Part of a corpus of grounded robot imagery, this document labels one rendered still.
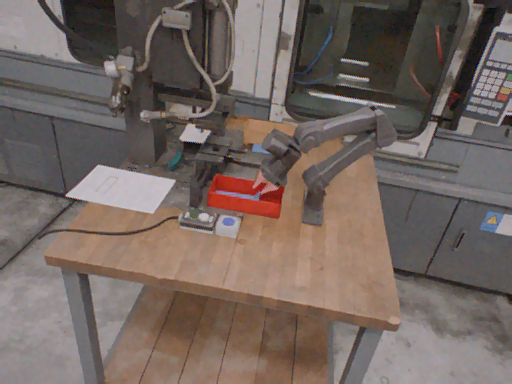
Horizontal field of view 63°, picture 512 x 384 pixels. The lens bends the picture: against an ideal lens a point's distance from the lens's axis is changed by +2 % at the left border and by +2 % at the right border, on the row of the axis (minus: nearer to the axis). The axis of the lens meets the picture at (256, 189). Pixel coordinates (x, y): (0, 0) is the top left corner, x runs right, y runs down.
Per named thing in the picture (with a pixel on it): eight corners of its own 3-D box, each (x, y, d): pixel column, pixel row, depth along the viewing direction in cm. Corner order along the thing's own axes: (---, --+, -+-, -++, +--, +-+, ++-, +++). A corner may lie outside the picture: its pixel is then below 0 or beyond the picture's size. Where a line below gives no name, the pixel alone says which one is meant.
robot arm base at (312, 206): (305, 204, 132) (326, 208, 132) (308, 173, 149) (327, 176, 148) (301, 223, 137) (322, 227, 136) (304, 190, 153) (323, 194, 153)
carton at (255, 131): (298, 155, 178) (301, 139, 173) (242, 145, 179) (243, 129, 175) (300, 142, 188) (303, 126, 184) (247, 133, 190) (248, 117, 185)
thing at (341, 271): (332, 479, 157) (403, 323, 106) (81, 424, 163) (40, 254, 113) (331, 268, 249) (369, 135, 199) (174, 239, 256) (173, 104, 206)
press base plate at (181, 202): (241, 227, 136) (242, 220, 135) (96, 201, 140) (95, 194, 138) (266, 141, 190) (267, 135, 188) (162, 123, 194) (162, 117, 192)
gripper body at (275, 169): (261, 161, 137) (274, 146, 133) (284, 179, 139) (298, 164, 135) (258, 171, 131) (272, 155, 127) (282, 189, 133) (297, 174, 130)
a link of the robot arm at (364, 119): (299, 136, 122) (397, 109, 123) (291, 123, 129) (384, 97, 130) (304, 170, 129) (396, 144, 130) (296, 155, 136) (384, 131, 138)
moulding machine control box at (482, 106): (457, 124, 176) (498, 28, 154) (448, 104, 194) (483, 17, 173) (504, 131, 174) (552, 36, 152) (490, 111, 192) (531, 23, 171)
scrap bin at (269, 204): (279, 219, 137) (281, 205, 134) (206, 206, 139) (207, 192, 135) (282, 199, 147) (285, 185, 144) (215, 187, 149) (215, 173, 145)
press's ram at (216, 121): (225, 141, 142) (231, 54, 125) (152, 128, 144) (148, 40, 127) (235, 120, 157) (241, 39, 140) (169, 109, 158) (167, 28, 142)
